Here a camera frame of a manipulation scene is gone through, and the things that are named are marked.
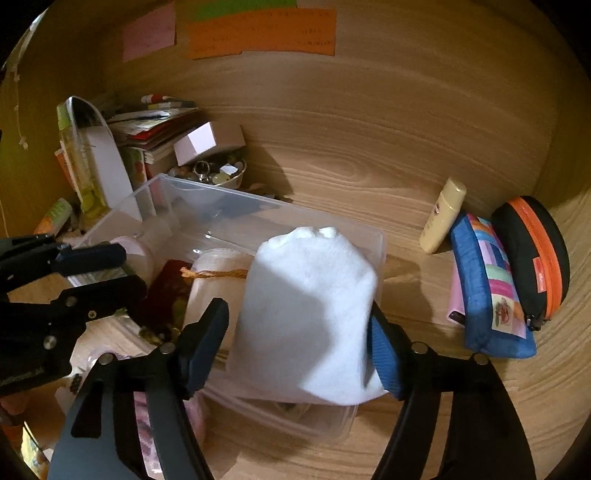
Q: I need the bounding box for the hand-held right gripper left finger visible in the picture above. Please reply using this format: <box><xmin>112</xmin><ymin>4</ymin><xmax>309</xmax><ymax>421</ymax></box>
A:
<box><xmin>46</xmin><ymin>298</ymin><xmax>230</xmax><ymax>480</ymax></box>

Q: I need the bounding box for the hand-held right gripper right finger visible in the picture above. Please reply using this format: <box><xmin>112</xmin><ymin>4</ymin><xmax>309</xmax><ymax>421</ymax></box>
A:
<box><xmin>369</xmin><ymin>300</ymin><xmax>539</xmax><ymax>480</ymax></box>

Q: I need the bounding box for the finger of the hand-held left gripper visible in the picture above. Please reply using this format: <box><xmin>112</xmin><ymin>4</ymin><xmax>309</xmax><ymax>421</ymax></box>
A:
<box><xmin>0</xmin><ymin>234</ymin><xmax>127</xmax><ymax>291</ymax></box>
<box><xmin>51</xmin><ymin>274</ymin><xmax>148</xmax><ymax>324</ymax></box>

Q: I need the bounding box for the pink round jar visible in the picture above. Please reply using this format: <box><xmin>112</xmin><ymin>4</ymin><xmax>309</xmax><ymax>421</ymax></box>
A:
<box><xmin>111</xmin><ymin>235</ymin><xmax>155</xmax><ymax>287</ymax></box>

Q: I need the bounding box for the beige tape roll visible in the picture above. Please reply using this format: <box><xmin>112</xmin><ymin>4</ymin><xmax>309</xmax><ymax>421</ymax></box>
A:
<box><xmin>185</xmin><ymin>248</ymin><xmax>252</xmax><ymax>356</ymax></box>

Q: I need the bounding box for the white soft packet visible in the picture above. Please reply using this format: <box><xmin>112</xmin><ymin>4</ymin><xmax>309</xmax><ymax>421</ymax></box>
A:
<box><xmin>225</xmin><ymin>226</ymin><xmax>389</xmax><ymax>406</ymax></box>

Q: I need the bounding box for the clear plastic storage box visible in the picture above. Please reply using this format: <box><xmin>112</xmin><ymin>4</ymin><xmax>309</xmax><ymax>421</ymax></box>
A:
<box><xmin>67</xmin><ymin>174</ymin><xmax>386</xmax><ymax>444</ymax></box>

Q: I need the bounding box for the wooden desktop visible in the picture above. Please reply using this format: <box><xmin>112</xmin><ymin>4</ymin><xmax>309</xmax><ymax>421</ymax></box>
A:
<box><xmin>18</xmin><ymin>134</ymin><xmax>583</xmax><ymax>480</ymax></box>

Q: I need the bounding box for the small green orange tube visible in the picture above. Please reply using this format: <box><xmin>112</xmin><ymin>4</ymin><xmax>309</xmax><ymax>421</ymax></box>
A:
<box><xmin>33</xmin><ymin>198</ymin><xmax>74</xmax><ymax>236</ymax></box>

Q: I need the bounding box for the tall green bottle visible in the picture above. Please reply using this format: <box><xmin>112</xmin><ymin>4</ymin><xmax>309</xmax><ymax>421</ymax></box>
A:
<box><xmin>56</xmin><ymin>102</ymin><xmax>109</xmax><ymax>217</ymax></box>

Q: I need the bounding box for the white curved stand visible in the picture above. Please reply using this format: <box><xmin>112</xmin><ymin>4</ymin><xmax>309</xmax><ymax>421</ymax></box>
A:
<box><xmin>69</xmin><ymin>96</ymin><xmax>141</xmax><ymax>222</ymax></box>

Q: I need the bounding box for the pink flat case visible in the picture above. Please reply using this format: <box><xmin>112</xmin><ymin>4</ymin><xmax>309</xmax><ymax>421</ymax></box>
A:
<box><xmin>445</xmin><ymin>265</ymin><xmax>466</xmax><ymax>326</ymax></box>

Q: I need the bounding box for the blue patchwork pencil pouch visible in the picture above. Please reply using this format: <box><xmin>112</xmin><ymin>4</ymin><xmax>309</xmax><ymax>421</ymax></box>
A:
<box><xmin>450</xmin><ymin>213</ymin><xmax>537</xmax><ymax>360</ymax></box>

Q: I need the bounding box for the stack of books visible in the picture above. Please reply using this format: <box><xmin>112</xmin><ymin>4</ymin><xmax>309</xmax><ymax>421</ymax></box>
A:
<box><xmin>106</xmin><ymin>93</ymin><xmax>204</xmax><ymax>185</ymax></box>

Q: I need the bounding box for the cream tube bottle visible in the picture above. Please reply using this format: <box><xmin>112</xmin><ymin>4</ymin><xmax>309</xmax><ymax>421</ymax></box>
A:
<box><xmin>419</xmin><ymin>176</ymin><xmax>468</xmax><ymax>254</ymax></box>

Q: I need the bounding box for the small white box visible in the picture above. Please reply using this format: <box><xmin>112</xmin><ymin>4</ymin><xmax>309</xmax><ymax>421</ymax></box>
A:
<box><xmin>174</xmin><ymin>121</ymin><xmax>245</xmax><ymax>166</ymax></box>

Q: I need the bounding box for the bowl of trinkets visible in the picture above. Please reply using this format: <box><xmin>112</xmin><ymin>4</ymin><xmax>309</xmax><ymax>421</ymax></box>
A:
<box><xmin>168</xmin><ymin>157</ymin><xmax>247</xmax><ymax>190</ymax></box>

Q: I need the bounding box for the black case with orange zipper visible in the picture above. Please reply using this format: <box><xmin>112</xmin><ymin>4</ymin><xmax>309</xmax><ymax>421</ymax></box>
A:
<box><xmin>490</xmin><ymin>196</ymin><xmax>571</xmax><ymax>332</ymax></box>

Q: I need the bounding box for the pink sticky note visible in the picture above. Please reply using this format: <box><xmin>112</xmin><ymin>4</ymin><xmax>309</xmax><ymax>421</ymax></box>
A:
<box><xmin>122</xmin><ymin>2</ymin><xmax>177</xmax><ymax>63</ymax></box>

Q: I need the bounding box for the orange sticky note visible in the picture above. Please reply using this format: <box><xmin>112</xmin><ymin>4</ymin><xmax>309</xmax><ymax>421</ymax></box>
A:
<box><xmin>187</xmin><ymin>8</ymin><xmax>337</xmax><ymax>60</ymax></box>

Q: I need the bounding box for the green sticky note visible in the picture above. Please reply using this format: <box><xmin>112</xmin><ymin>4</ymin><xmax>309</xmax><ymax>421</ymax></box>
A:
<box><xmin>194</xmin><ymin>0</ymin><xmax>298</xmax><ymax>21</ymax></box>

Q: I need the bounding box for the red velvet drawstring pouch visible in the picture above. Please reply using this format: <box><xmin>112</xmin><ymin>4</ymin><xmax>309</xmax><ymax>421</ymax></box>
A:
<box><xmin>139</xmin><ymin>259</ymin><xmax>250</xmax><ymax>333</ymax></box>

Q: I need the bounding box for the hanging bead string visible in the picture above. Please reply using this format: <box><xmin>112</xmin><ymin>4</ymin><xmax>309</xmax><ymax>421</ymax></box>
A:
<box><xmin>9</xmin><ymin>51</ymin><xmax>29</xmax><ymax>149</ymax></box>

